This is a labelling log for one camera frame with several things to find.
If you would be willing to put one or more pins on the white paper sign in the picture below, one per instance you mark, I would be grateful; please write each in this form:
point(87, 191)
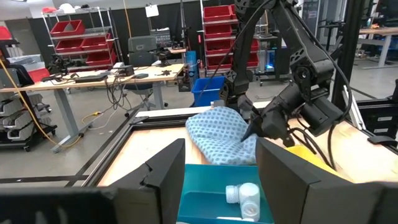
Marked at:
point(151, 10)

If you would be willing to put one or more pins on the blue dotted cloth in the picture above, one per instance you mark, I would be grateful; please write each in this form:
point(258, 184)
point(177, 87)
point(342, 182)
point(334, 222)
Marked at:
point(217, 137)

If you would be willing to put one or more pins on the yellow slotted plastic basket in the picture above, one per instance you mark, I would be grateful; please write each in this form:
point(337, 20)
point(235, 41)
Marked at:
point(306, 155)

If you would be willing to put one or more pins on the black laptop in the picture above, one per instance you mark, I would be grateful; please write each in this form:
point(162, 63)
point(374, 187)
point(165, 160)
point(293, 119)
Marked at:
point(90, 78)

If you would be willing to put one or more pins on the light wood desk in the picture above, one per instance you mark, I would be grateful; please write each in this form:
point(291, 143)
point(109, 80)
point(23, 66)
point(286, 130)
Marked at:
point(149, 73)

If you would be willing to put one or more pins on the rolling cart with small bins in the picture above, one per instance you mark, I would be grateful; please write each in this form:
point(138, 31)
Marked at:
point(18, 121)

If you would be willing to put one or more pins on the wood desk with grey legs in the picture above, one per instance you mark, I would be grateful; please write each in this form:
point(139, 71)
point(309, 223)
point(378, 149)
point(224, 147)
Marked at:
point(379, 31)

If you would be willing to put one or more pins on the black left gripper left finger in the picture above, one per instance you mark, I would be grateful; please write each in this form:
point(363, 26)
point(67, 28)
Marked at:
point(93, 205)

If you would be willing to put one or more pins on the teal plastic bin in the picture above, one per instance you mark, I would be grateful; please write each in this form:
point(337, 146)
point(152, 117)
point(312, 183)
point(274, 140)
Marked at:
point(205, 193)

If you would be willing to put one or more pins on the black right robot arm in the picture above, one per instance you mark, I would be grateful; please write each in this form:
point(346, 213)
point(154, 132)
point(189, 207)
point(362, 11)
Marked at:
point(298, 46)

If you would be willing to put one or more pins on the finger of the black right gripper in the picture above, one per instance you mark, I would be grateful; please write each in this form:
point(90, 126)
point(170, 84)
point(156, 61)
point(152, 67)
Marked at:
point(255, 129)

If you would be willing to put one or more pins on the white plastic bottle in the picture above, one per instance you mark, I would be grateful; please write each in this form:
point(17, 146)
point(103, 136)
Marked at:
point(248, 191)

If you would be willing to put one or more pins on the blue plastic tote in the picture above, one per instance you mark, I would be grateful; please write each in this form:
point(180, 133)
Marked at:
point(206, 93)

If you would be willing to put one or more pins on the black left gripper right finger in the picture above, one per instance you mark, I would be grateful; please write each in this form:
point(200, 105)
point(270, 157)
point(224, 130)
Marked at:
point(311, 202)

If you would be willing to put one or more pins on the grey office chair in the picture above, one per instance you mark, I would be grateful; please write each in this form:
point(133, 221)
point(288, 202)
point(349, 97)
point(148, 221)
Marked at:
point(141, 46)

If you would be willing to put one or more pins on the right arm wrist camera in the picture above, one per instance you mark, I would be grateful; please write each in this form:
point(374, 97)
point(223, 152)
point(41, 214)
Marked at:
point(320, 115)

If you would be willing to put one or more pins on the black aluminium table frame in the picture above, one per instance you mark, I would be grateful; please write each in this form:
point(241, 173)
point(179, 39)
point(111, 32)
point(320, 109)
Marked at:
point(155, 119)

